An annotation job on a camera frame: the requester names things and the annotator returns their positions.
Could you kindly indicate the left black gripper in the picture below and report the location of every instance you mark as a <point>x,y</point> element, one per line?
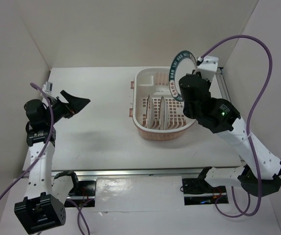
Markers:
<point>75,104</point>

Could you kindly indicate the dark green rim plate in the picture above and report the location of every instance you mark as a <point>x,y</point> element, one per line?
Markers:
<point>183,63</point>

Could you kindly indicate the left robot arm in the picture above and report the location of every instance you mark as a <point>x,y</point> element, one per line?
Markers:
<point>43,205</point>

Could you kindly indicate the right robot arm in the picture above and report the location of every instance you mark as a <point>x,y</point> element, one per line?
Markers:
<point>260,176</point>

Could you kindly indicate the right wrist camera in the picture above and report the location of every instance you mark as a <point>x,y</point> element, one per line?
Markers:
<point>207,67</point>

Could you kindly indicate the red characters plate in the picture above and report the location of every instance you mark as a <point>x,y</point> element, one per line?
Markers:
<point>163,114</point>

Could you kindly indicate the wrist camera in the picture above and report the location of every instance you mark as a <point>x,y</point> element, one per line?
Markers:
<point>47,87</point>
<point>207,67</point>

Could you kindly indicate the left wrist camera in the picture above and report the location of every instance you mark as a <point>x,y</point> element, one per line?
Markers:
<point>47,87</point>

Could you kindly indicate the aluminium rail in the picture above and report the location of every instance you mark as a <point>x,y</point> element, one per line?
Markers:
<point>222,85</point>
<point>94,174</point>

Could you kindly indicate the right side aluminium rail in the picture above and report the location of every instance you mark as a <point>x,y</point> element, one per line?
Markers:
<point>222,85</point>

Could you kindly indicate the orange sunburst plate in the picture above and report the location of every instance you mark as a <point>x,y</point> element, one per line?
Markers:
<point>149,113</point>

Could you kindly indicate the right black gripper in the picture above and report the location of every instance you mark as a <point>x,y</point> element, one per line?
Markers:
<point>208,83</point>

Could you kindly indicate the pink white dish rack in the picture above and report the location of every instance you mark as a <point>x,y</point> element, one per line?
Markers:
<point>155,113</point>

